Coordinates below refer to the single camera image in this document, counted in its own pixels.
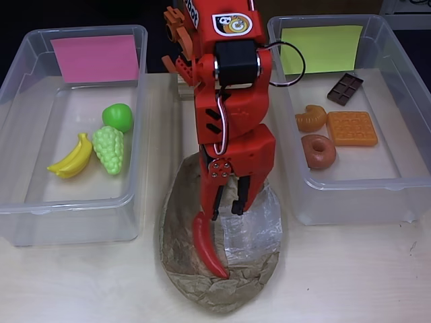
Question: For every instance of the orange-red gripper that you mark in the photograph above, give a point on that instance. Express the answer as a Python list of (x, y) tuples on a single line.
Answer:
[(248, 155)]

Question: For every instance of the red toy chili pepper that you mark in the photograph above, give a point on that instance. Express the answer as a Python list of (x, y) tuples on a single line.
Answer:
[(207, 242)]

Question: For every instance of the brown-orange toy donut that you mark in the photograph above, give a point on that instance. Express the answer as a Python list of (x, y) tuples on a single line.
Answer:
[(325, 161)]

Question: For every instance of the orange toy croissant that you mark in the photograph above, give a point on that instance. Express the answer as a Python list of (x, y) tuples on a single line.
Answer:
[(311, 119)]

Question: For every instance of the light green toy grapes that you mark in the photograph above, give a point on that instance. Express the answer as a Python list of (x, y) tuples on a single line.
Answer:
[(109, 148)]

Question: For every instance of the orange toy waffle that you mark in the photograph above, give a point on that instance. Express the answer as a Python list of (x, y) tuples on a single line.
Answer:
[(352, 129)]

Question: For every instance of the green toy apple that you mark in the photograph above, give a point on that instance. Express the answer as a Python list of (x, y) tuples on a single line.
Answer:
[(118, 116)]

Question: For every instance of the brown toy chocolate bar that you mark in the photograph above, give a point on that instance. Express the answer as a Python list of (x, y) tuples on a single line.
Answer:
[(345, 90)]

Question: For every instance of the yellow toy bananas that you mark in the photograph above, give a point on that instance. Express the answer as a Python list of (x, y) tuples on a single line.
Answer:
[(72, 161)]

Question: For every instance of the orange-red robot arm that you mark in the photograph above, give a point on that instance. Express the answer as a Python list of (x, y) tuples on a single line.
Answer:
[(246, 111)]

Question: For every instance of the clear plastic bin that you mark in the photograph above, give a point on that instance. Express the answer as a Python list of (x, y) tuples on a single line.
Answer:
[(353, 188), (67, 188)]

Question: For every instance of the yellow-green paper label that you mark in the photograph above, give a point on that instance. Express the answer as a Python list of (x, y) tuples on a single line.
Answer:
[(320, 50)]

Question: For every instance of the pink paper label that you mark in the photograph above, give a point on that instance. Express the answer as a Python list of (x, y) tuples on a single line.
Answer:
[(94, 59)]

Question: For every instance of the clear plastic wrap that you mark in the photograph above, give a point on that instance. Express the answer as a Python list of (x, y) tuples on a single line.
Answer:
[(256, 235)]

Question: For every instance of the crumpled brown paper bag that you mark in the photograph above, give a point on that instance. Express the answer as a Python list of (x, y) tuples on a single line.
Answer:
[(215, 292)]

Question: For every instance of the wooden base block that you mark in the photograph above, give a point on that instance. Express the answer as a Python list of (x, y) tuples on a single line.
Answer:
[(185, 91)]

